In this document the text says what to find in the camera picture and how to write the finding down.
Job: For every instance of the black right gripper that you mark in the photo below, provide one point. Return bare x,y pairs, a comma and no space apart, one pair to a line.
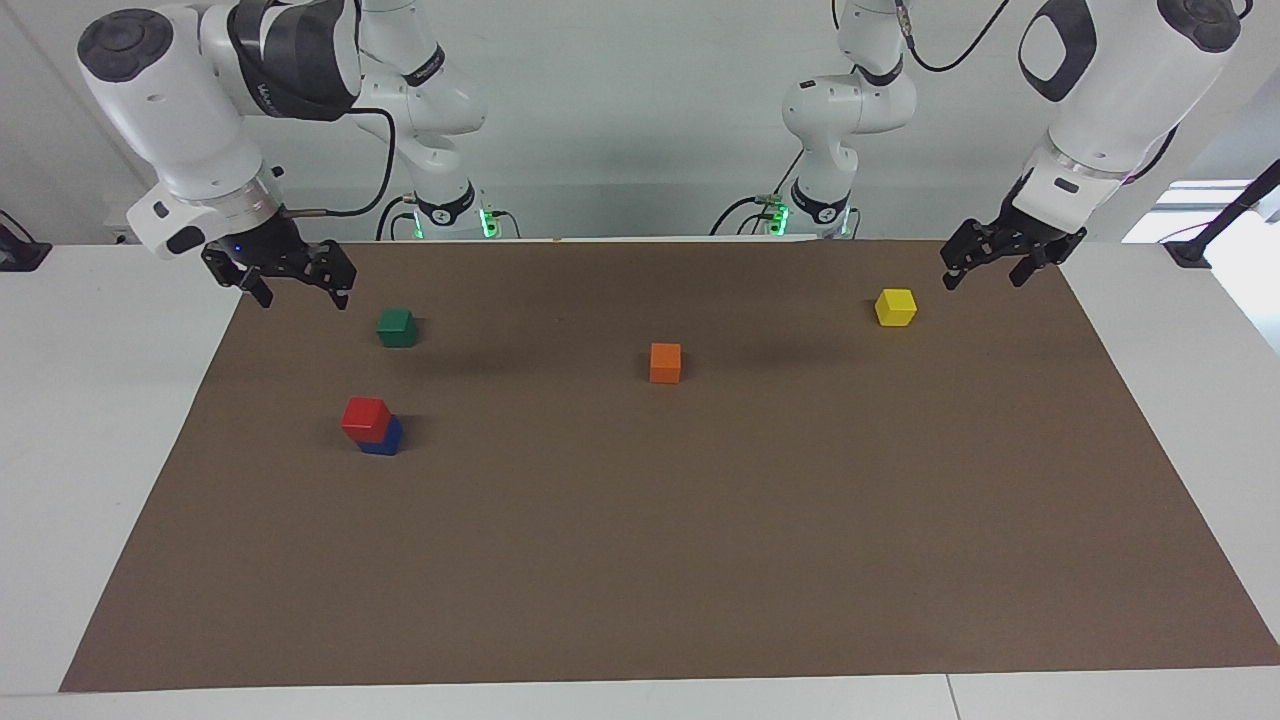
272,248

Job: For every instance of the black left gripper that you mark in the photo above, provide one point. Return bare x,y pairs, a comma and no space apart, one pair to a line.
1025,228

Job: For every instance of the red wooden block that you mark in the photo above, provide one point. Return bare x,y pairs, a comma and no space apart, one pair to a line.
364,418

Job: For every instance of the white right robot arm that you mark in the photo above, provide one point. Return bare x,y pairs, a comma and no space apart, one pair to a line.
180,110

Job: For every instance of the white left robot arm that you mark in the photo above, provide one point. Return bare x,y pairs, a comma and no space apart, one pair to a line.
1120,90

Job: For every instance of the yellow wooden block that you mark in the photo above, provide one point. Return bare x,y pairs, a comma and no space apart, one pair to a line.
895,308

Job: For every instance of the green wooden block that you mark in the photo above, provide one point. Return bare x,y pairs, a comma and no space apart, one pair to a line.
396,328

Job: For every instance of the blue wooden block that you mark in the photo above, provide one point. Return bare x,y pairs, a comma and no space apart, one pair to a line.
388,444

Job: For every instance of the orange wooden block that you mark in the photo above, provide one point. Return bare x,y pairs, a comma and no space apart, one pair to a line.
665,364

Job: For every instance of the black angled stand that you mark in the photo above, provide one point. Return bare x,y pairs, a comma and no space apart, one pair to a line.
1190,250

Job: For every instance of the black table clamp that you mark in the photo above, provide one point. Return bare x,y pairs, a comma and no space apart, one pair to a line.
20,255

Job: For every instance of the brown table mat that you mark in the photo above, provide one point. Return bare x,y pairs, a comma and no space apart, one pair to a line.
700,540

